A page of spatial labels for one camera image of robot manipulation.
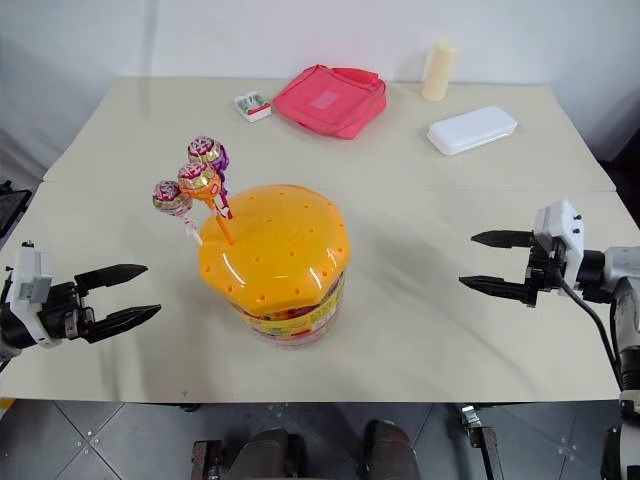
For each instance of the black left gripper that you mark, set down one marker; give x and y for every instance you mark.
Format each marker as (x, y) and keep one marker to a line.
(62, 312)

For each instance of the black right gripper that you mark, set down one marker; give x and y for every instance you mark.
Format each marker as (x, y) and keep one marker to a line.
(542, 270)

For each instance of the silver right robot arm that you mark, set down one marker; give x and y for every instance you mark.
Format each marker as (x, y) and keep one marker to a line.
(622, 280)

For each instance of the pink wrapped lollipop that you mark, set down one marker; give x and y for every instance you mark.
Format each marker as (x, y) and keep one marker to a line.
(169, 197)

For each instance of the orange wrapped lollipop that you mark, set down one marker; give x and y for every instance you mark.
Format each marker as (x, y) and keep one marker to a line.
(197, 181)

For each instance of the purple wrapped lollipop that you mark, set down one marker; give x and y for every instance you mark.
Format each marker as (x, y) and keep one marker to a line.
(206, 150)

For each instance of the white rectangular case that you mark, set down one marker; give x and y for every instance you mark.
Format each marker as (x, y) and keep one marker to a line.
(472, 130)

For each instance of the black equipment box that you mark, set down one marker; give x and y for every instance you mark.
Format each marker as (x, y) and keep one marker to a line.
(11, 207)

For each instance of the orange perforated jar lid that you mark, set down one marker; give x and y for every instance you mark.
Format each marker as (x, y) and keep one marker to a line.
(280, 245)

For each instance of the metal table leg with caster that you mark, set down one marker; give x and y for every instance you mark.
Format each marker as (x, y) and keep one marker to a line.
(482, 440)

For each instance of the clear plastic candy jar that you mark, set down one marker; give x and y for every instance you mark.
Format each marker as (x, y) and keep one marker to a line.
(300, 325)

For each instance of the dark metal table leg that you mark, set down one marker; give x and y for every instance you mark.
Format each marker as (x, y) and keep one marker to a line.
(206, 460)

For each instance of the cream cylindrical cup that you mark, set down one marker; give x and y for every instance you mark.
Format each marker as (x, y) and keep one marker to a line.
(439, 70)

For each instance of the dark rounded shape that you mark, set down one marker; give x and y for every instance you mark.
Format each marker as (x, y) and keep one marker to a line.
(390, 452)
(272, 455)

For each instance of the pink fabric bag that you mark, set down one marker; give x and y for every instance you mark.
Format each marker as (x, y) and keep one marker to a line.
(330, 102)

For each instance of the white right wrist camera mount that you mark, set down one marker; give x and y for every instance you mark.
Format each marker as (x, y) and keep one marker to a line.
(562, 225)

